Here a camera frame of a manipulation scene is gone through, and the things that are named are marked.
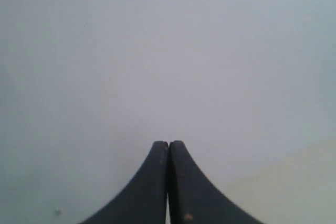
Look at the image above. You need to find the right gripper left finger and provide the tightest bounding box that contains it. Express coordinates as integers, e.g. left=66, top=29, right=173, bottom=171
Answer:
left=83, top=141, right=169, bottom=224

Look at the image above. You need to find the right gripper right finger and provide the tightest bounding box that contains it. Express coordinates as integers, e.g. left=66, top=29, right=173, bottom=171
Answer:
left=167, top=141, right=261, bottom=224

